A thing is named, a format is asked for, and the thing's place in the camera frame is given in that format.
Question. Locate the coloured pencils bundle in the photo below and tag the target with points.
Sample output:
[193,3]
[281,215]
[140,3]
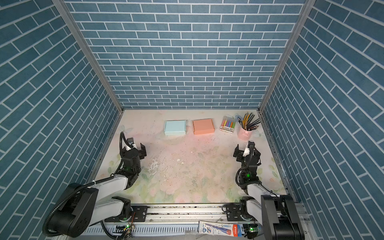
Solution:
[249,122]

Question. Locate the white blue red package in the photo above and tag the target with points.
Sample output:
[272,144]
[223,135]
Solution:
[220,229]

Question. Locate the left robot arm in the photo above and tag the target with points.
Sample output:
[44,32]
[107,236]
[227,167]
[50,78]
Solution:
[81,206]

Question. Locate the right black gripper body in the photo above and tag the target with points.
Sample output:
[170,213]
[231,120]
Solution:
[243,172]

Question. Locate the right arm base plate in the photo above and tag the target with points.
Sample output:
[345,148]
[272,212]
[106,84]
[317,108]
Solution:
[233,212]

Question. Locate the aluminium front rail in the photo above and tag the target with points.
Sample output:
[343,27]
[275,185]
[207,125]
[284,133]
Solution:
[169,220]

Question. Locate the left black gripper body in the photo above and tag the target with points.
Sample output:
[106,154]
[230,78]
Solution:
[138,171]

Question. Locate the box of coloured markers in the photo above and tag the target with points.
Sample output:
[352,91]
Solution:
[228,125]

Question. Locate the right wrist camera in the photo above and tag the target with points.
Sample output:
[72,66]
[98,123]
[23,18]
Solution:
[248,148]

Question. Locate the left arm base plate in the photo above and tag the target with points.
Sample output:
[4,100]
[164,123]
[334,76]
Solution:
[135,214]

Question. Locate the pink pencil cup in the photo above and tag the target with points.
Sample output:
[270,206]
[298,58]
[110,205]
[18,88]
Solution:
[244,135]

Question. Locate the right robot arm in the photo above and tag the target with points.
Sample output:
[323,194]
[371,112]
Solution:
[277,214]

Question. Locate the light blue paper box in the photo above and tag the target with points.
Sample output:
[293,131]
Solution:
[175,128]

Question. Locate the pink paper box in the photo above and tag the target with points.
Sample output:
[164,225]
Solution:
[203,126]

